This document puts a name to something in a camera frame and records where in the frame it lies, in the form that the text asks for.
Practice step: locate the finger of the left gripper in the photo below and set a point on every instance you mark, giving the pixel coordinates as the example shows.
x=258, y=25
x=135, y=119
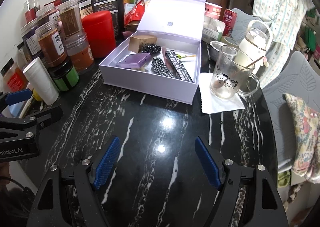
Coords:
x=17, y=97

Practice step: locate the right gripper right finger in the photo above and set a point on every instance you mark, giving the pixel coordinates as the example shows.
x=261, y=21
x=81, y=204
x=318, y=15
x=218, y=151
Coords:
x=262, y=202

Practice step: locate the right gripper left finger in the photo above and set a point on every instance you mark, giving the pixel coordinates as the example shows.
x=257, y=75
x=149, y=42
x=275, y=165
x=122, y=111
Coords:
x=52, y=205

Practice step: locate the small purple box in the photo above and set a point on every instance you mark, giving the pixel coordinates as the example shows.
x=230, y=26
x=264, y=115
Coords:
x=134, y=60

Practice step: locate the gold cardboard box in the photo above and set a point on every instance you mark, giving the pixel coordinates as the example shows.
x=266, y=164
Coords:
x=136, y=42

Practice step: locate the black polka dot scrunchie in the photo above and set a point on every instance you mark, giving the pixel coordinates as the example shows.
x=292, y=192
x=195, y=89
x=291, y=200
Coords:
x=151, y=48

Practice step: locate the black white gingham scrunchie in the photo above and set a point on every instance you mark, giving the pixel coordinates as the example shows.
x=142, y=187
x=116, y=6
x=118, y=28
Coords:
x=159, y=68

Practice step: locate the pink lip gloss tube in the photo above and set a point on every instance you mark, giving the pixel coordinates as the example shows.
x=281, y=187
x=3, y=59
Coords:
x=165, y=59

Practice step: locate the black Puco pen box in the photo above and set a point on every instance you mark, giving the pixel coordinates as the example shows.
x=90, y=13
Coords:
x=177, y=66

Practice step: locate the yellow lollipop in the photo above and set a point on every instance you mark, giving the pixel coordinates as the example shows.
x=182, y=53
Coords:
x=187, y=58

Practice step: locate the red label spice jar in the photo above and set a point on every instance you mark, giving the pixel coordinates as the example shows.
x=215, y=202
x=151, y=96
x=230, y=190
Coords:
x=13, y=78

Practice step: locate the green label black jar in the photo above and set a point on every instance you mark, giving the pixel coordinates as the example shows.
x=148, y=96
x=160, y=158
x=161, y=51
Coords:
x=64, y=75

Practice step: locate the dark purple label jar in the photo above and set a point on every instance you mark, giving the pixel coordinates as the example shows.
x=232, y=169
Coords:
x=29, y=38

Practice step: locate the floral fabric cushion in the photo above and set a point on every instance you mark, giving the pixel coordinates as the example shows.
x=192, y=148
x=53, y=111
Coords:
x=306, y=126

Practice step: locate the brown herb jar front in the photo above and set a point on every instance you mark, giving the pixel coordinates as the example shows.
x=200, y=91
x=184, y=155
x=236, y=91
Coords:
x=51, y=44

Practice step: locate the short orange label jar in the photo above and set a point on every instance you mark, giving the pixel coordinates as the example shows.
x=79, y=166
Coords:
x=78, y=49

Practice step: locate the tall brown jar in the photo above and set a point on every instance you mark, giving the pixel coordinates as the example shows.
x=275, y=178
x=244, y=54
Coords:
x=70, y=17

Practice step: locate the red cylindrical canister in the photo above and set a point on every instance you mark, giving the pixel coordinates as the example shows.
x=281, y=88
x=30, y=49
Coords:
x=100, y=33

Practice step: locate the white paper napkin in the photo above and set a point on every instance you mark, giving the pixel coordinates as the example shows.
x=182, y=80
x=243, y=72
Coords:
x=210, y=103

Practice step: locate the grey chair back near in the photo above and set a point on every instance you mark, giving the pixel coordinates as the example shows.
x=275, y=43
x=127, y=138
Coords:
x=299, y=79

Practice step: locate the grey chair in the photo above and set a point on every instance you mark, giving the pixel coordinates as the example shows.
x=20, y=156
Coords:
x=299, y=79
x=241, y=23

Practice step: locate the glass Hello Kitty mug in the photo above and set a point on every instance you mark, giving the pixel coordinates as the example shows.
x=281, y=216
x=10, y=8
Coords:
x=233, y=74

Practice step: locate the red snack bag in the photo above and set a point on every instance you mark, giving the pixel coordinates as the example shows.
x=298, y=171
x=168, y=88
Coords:
x=135, y=14

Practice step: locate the steel cup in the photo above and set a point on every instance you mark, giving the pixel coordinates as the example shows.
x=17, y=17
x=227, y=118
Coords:
x=214, y=49

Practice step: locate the cream water bottle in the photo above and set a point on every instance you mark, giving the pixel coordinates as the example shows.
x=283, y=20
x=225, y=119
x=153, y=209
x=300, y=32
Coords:
x=257, y=41

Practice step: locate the tape roll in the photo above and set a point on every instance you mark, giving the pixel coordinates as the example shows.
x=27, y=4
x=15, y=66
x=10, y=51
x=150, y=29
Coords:
x=230, y=41

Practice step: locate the lilac gift box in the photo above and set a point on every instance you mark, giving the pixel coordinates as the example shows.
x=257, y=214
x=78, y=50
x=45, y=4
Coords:
x=177, y=24

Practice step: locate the white medicine box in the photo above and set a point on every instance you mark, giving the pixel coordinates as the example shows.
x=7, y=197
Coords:
x=212, y=29

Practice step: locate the grey chair back far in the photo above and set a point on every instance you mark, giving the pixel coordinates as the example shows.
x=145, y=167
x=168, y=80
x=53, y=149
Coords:
x=241, y=23

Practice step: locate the pink paper cup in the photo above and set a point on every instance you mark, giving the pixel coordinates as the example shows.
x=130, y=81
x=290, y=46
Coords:
x=212, y=10

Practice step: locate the person in pajamas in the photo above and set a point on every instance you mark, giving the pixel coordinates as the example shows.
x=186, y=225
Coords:
x=284, y=18

